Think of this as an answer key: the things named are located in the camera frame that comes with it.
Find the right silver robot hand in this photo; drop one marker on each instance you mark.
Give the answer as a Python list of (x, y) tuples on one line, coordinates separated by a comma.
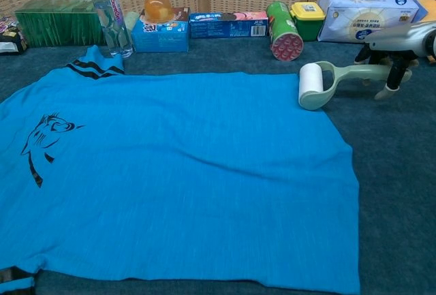
[(402, 37)]

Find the pale green lint roller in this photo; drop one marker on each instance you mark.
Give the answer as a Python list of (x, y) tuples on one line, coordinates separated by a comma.
[(311, 82)]

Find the yellow plush toy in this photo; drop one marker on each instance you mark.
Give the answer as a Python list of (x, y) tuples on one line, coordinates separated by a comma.
[(428, 9)]

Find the white tissue pack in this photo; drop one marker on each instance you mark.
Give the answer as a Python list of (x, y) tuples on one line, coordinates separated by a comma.
[(354, 12)]

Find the green container with yellow lid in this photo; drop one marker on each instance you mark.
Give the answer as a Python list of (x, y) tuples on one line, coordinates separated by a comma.
[(308, 19)]

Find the green chips can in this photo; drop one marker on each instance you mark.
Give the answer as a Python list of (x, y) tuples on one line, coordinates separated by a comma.
[(281, 26)]

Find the blue cookie box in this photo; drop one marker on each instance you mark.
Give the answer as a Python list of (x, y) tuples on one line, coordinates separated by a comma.
[(225, 27)]

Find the blue snack box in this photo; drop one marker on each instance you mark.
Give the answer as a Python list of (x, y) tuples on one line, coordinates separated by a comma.
[(160, 37)]

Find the orange jelly cup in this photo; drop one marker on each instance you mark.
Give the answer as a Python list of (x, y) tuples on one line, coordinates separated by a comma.
[(158, 7)]

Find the blue t-shirt with black print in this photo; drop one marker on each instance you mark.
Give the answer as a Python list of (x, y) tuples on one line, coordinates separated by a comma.
[(177, 172)]

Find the pale green sponge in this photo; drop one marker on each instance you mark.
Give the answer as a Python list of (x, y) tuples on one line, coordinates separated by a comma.
[(131, 20)]

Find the clear plastic water bottle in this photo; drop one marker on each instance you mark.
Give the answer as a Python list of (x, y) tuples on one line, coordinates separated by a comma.
[(110, 19)]

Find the green grass print box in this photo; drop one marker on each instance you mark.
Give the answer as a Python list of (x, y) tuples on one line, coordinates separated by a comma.
[(58, 26)]

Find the dark snack packet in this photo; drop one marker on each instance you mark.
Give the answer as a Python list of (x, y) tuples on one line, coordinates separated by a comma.
[(12, 41)]

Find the pink purple snack packet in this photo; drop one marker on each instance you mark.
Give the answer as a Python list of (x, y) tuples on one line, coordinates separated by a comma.
[(5, 23)]

